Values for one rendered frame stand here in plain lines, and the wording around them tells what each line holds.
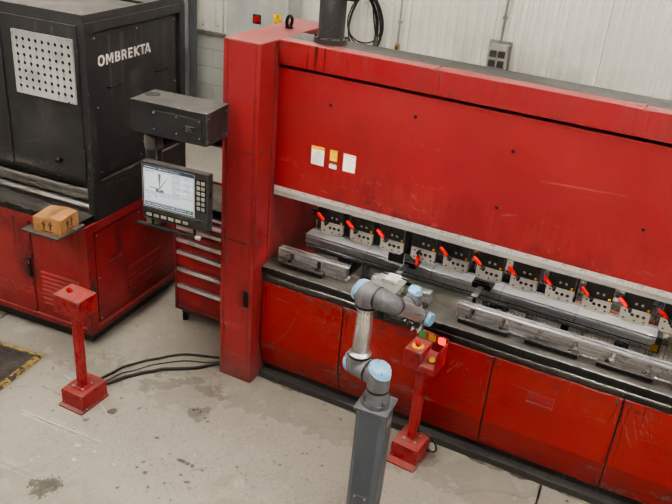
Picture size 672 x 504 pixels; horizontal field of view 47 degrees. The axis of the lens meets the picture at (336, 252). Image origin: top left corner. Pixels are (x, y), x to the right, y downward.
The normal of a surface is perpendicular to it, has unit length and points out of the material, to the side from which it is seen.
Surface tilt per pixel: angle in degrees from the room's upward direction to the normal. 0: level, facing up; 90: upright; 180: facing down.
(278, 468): 0
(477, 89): 90
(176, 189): 90
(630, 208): 90
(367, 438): 90
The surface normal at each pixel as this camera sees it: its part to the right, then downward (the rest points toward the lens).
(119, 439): 0.08, -0.89
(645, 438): -0.45, 0.37
